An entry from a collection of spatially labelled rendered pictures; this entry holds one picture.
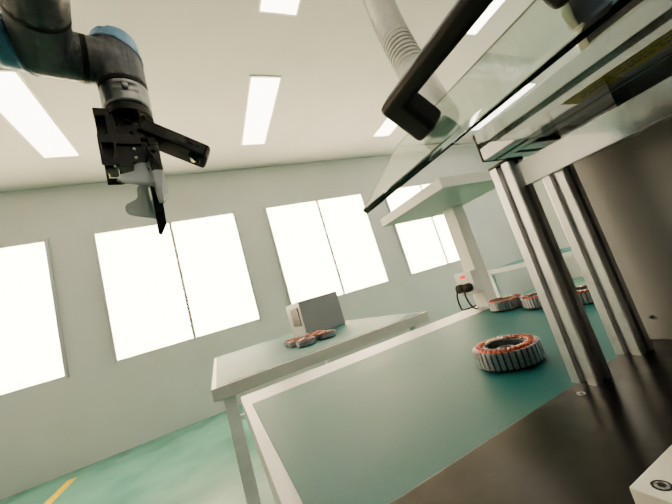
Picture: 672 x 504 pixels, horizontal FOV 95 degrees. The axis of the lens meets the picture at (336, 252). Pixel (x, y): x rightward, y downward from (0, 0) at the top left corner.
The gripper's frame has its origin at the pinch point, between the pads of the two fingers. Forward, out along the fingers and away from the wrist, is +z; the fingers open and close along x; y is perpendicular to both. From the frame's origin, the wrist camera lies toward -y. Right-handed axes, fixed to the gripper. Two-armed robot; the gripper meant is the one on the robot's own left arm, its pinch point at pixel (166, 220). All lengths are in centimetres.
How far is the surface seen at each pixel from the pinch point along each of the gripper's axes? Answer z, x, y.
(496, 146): 8, 36, -37
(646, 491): 37, 45, -18
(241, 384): 43, -82, -21
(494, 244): 6, -311, -606
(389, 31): -106, -35, -126
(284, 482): 40.5, 12.8, -5.5
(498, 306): 38, -9, -92
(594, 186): 16, 39, -52
